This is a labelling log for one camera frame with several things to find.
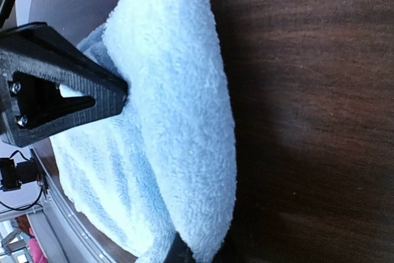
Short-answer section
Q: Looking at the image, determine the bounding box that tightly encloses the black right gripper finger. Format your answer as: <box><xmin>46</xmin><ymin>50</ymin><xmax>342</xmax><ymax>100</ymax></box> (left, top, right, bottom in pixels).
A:
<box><xmin>163</xmin><ymin>233</ymin><xmax>196</xmax><ymax>263</ymax></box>

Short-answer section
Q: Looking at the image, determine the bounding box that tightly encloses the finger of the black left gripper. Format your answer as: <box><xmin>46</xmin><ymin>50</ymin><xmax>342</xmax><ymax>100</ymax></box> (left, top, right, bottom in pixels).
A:
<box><xmin>0</xmin><ymin>71</ymin><xmax>127</xmax><ymax>148</ymax></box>

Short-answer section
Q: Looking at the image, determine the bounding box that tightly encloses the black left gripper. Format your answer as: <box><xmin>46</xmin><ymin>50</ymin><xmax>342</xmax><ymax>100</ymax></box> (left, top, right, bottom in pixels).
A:
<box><xmin>1</xmin><ymin>0</ymin><xmax>129</xmax><ymax>103</ymax></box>

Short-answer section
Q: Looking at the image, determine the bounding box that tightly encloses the light blue towel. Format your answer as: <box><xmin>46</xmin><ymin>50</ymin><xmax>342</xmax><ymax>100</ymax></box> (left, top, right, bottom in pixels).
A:
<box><xmin>50</xmin><ymin>0</ymin><xmax>236</xmax><ymax>262</ymax></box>

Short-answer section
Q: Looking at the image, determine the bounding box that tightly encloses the front aluminium rail panel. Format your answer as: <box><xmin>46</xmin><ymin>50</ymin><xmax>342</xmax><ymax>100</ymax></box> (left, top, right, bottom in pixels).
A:
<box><xmin>29</xmin><ymin>147</ymin><xmax>124</xmax><ymax>263</ymax></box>

